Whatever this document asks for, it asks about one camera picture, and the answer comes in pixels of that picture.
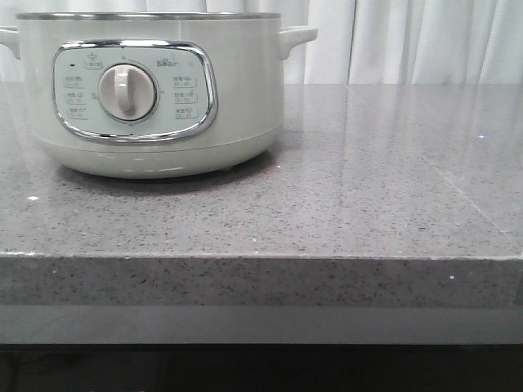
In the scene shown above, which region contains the pale green electric cooking pot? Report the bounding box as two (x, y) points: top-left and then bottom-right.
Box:
(1, 12), (318, 179)

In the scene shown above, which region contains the white curtain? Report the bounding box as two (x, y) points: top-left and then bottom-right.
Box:
(1, 0), (522, 84)

